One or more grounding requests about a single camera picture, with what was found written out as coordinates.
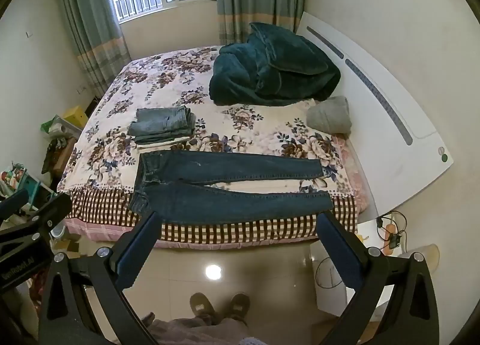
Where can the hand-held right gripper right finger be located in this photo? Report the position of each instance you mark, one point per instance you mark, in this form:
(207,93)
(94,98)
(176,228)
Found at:
(342,251)

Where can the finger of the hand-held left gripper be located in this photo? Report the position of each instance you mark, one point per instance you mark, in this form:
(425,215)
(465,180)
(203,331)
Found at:
(48,213)

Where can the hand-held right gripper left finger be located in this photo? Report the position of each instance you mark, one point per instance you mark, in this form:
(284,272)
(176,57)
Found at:
(138,251)

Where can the dark blue jeans pants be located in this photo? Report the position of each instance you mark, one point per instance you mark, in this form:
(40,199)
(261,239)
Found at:
(225,195)

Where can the bed with pink mattress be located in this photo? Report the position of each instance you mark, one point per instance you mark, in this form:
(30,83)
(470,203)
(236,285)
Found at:
(112,230)

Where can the teal shelf with clutter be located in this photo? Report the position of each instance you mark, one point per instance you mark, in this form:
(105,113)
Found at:
(26,183)

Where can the white nightstand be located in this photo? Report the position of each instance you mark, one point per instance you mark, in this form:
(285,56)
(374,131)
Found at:
(332,302)

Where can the person's brown slipper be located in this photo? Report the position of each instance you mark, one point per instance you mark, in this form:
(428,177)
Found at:
(238,305)
(202,305)

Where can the cream rounded object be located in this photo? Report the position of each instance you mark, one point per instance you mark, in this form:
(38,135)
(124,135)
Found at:
(427,255)

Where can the green and white bag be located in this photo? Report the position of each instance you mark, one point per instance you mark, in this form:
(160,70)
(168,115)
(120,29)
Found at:
(60,126)

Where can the yellow box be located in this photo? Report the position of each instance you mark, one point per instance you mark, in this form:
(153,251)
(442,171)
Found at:
(77,116)

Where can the person's legs in grey trousers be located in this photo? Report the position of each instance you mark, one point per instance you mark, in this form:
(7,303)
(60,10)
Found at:
(198,332)

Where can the white headboard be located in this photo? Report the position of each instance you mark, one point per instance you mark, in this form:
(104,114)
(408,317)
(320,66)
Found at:
(386,150)

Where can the stack of folded jeans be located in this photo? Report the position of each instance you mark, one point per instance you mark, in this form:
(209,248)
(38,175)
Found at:
(163,123)

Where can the grey folded cloth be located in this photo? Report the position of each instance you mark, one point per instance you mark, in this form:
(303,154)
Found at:
(330,115)

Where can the teal plush blanket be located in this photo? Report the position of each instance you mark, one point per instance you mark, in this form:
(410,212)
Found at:
(270,67)

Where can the wall outlet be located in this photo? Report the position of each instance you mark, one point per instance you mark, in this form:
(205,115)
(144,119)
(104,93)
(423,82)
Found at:
(82,90)

